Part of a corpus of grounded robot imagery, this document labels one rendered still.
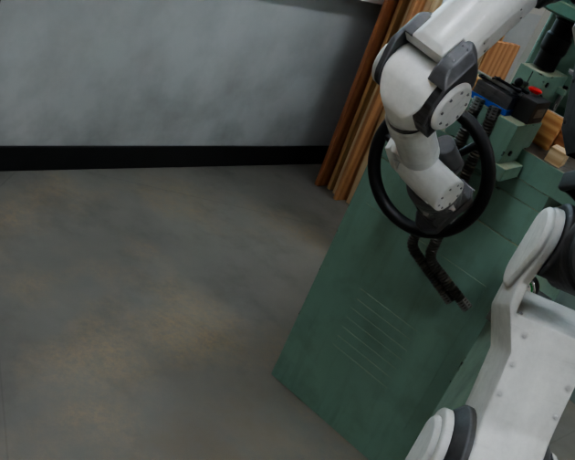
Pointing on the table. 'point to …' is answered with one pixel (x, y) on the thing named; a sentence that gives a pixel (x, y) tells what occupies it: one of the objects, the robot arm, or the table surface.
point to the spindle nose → (555, 45)
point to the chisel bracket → (540, 78)
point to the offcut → (557, 156)
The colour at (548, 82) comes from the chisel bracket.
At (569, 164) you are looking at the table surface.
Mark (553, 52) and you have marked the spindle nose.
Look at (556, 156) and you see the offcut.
